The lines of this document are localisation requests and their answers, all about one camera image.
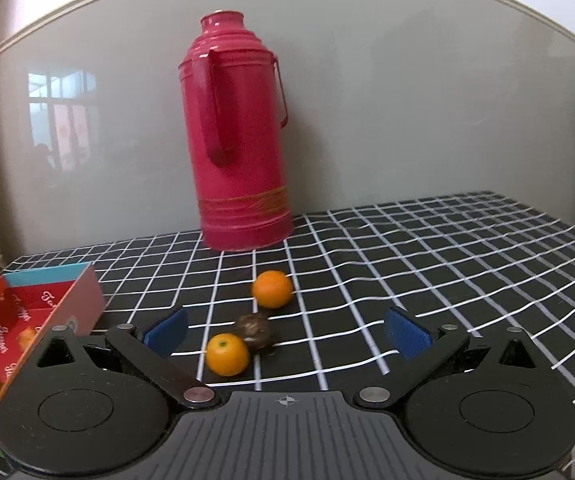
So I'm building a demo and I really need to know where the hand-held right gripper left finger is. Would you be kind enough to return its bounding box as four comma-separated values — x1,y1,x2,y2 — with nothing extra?
32,307,218,408

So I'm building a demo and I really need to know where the round orange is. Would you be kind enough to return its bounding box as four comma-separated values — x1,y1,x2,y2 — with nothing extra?
251,270,294,309

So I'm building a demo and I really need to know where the black white checkered tablecloth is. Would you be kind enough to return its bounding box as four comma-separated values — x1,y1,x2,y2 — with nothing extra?
0,190,575,480

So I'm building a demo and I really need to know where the dark passion fruit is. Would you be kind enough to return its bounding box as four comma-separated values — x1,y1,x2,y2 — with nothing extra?
232,313,272,352

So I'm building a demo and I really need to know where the red thermos flask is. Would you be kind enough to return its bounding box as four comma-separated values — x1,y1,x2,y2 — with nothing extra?
177,10,294,252

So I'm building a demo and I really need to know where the small orange with green stem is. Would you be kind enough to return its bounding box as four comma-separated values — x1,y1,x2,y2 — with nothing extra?
205,333,250,377

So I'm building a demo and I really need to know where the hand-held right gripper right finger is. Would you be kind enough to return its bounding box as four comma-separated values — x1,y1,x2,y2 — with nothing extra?
355,306,538,408

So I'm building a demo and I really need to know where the colourful cardboard box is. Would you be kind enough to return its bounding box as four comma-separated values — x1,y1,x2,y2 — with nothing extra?
0,261,107,458

